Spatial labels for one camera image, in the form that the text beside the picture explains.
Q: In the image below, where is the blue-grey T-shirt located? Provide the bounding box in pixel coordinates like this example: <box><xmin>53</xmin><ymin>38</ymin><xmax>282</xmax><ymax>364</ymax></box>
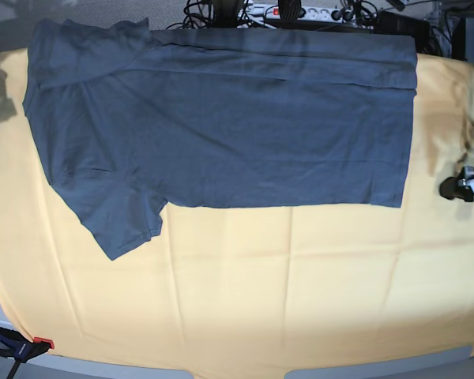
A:
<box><xmin>23</xmin><ymin>20</ymin><xmax>417</xmax><ymax>260</ymax></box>

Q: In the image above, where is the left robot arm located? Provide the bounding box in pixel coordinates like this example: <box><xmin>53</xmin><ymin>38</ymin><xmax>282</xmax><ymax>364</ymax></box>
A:
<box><xmin>438</xmin><ymin>166</ymin><xmax>474</xmax><ymax>203</ymax></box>

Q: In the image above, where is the yellow table cloth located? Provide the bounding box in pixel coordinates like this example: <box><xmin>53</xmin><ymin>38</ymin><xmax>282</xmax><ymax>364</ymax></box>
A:
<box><xmin>0</xmin><ymin>50</ymin><xmax>474</xmax><ymax>378</ymax></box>

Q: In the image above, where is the white power strip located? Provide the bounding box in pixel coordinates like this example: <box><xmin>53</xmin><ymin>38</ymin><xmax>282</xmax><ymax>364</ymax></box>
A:
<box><xmin>240</xmin><ymin>1</ymin><xmax>356</xmax><ymax>24</ymax></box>

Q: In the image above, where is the black power adapter box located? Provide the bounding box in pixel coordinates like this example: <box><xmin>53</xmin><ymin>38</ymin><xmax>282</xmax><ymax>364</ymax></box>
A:
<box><xmin>374</xmin><ymin>11</ymin><xmax>430</xmax><ymax>39</ymax></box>

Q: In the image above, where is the blue red bar clamp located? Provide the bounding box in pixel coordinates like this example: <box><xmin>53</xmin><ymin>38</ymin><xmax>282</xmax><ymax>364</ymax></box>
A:
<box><xmin>0</xmin><ymin>327</ymin><xmax>55</xmax><ymax>379</ymax></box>

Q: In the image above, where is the black cable bundle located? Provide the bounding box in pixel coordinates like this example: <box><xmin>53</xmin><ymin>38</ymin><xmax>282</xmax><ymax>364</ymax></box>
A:
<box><xmin>165</xmin><ymin>0</ymin><xmax>301</xmax><ymax>31</ymax></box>

